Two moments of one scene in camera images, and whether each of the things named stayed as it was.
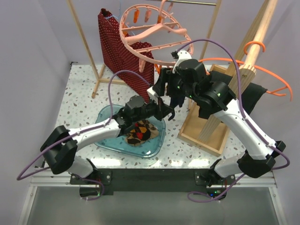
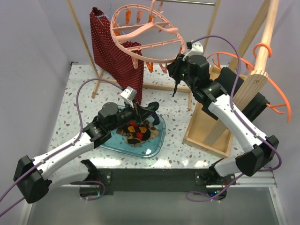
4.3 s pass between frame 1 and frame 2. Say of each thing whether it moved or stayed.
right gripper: moved
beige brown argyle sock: stayed
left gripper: moved
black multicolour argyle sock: stayed
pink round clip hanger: moved
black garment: moved
